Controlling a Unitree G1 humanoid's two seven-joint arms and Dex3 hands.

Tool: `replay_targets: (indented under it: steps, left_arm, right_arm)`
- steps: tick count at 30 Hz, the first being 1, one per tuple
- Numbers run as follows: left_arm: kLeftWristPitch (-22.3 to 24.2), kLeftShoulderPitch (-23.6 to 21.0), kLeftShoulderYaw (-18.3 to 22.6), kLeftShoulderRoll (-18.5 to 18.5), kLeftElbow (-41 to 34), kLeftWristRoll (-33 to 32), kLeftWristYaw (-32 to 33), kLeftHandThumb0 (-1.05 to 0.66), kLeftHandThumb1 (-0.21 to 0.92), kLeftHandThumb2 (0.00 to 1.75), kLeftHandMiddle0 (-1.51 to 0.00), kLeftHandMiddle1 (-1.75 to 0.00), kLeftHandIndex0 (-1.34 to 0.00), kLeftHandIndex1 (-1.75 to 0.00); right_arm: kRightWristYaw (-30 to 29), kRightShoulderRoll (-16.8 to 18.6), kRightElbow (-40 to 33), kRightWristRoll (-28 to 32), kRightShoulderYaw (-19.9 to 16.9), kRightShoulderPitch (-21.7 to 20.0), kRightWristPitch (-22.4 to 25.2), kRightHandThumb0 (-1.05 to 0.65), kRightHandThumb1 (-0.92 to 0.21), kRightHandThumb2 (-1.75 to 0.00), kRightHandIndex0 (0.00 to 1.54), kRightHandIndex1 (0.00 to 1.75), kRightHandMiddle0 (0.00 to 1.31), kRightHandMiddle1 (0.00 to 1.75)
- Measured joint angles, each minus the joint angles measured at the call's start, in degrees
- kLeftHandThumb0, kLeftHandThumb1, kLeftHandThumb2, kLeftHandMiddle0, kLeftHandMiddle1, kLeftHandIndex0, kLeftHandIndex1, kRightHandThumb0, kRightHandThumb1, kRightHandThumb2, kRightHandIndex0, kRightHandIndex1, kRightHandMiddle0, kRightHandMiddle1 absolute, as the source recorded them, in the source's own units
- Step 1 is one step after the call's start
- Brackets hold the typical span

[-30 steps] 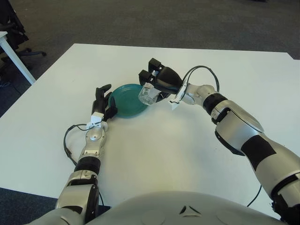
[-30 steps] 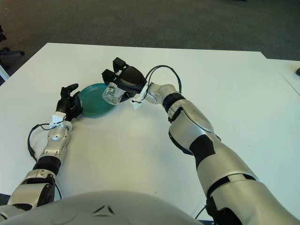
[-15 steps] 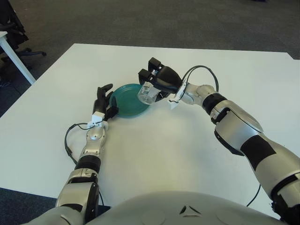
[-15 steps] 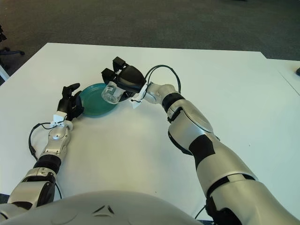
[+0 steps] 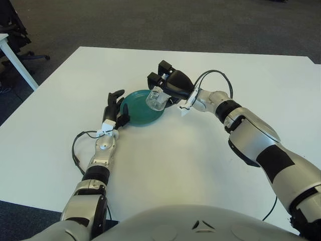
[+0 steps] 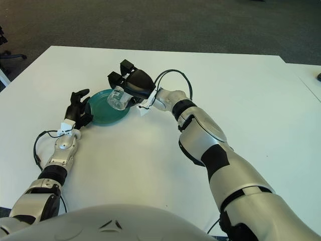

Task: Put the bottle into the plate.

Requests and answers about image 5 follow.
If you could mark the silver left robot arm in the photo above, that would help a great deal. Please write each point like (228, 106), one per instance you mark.
(90, 180)

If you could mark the black office chair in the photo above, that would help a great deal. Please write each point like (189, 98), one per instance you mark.
(15, 35)

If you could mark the teal round plate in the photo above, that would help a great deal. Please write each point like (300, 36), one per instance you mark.
(140, 113)

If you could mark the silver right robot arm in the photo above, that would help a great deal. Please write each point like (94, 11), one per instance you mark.
(263, 140)

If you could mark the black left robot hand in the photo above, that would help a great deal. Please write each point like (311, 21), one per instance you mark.
(111, 110)

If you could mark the clear bottle with blue cap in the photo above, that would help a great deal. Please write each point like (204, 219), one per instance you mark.
(156, 99)

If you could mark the white desk leg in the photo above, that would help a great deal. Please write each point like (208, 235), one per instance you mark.
(20, 70)

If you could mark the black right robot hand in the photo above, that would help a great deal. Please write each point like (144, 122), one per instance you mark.
(179, 84)

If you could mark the grey robot torso shell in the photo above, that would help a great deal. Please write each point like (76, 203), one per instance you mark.
(175, 226)

